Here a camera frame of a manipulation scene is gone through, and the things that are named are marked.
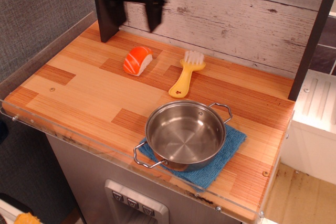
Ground yellow toy brush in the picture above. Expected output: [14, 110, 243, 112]
[169, 50, 206, 99]

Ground blue cloth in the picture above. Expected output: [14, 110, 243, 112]
[138, 124, 248, 193]

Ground toy salmon sushi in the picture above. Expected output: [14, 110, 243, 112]
[123, 46, 153, 77]

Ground stainless steel pot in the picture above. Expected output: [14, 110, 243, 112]
[133, 100, 233, 172]

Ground silver button panel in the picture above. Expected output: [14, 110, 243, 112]
[104, 179, 170, 223]

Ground white toy sink unit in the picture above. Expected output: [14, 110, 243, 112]
[280, 70, 335, 184]

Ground yellow object bottom left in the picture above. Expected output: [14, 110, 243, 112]
[14, 212, 41, 224]

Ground dark left post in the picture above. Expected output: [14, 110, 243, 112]
[95, 0, 119, 42]

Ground dark post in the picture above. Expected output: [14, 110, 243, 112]
[288, 0, 334, 101]
[95, 0, 119, 42]

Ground clear acrylic guard rail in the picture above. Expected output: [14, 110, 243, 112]
[3, 93, 294, 223]

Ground dark right post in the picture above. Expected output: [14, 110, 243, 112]
[288, 0, 334, 101]

